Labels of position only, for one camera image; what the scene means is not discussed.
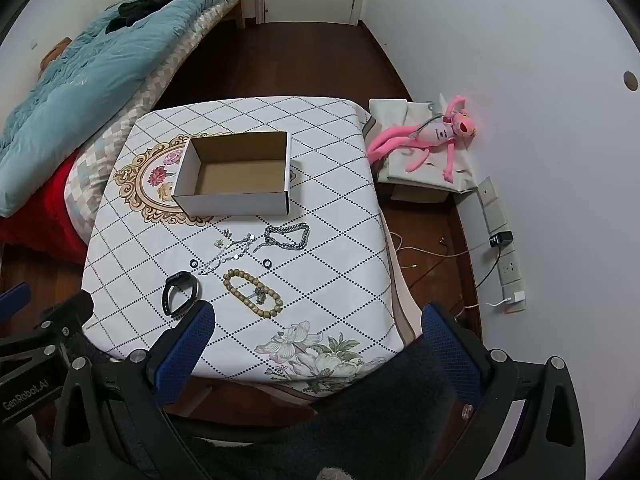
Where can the white charger plug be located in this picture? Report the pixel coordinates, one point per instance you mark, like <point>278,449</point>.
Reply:
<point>517,297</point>

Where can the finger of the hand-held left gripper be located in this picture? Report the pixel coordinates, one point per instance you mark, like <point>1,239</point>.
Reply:
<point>14,296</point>
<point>67,310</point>

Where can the brown pillow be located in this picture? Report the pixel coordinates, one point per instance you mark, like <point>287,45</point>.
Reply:
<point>52,52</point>

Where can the black clothing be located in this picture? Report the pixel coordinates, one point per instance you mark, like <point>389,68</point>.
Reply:
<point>145,2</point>

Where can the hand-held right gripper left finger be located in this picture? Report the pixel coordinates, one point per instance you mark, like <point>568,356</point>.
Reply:
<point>184,357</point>

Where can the wooden bed leg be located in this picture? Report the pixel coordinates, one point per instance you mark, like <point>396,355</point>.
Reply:
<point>239,12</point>

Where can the small silver pendant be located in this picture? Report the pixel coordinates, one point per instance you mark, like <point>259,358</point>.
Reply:
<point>257,294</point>

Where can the round wall hole cover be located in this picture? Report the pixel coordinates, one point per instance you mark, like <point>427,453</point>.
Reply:
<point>631,81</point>

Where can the black charger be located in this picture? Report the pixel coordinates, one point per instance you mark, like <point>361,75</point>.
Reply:
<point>501,239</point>

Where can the red blanket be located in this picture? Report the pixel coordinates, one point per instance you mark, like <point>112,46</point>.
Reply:
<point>40,220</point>

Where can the white cardboard box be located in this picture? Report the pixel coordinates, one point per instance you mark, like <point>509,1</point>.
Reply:
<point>230,202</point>

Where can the white power strip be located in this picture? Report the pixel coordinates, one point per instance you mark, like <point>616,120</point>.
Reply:
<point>510,270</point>

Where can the black smart band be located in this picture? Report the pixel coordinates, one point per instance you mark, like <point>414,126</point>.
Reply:
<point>178,277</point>

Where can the pink plush toy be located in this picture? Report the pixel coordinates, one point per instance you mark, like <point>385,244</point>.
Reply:
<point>435,132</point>

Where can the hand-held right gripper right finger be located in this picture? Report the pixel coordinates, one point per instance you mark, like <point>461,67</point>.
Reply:
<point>452,355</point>

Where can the light blue quilt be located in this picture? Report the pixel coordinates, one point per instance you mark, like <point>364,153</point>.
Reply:
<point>100,75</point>

